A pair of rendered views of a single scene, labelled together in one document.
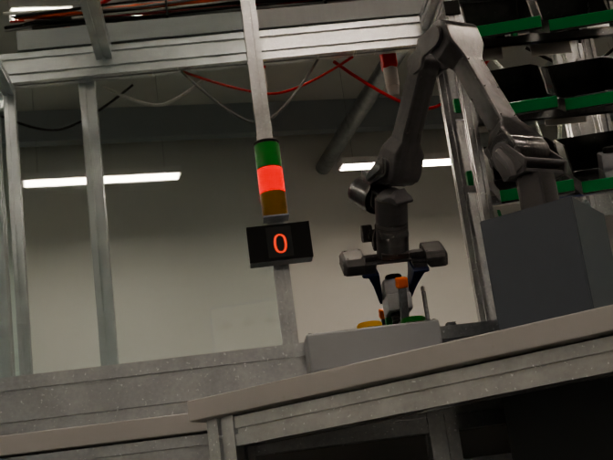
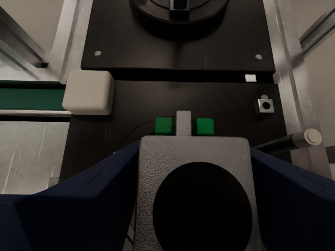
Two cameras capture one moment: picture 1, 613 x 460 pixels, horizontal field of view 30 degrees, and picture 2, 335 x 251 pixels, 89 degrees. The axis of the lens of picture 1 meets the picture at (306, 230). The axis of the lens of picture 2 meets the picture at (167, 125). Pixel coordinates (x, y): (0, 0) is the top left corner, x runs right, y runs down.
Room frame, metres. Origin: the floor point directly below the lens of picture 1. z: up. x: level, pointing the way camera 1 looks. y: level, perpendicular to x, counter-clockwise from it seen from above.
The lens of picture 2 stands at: (2.02, -0.13, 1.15)
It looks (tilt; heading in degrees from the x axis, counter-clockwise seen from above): 74 degrees down; 5
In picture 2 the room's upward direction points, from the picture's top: 2 degrees clockwise
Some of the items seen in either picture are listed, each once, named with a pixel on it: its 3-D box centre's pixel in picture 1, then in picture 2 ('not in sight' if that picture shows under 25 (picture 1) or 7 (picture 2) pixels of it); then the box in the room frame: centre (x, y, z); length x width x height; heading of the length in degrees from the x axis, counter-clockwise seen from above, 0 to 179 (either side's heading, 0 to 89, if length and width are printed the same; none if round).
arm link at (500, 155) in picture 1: (527, 161); not in sight; (1.61, -0.34, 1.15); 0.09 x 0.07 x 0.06; 122
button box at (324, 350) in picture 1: (372, 348); not in sight; (1.79, -0.08, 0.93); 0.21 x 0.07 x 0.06; 95
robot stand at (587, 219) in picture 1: (555, 283); not in sight; (1.61, -0.34, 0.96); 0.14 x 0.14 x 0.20; 59
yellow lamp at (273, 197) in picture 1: (274, 205); not in sight; (2.11, 0.06, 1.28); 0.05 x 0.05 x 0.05
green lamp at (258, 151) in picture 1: (267, 157); not in sight; (2.11, 0.06, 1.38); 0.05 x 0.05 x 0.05
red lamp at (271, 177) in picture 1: (271, 181); not in sight; (2.11, 0.06, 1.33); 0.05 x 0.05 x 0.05
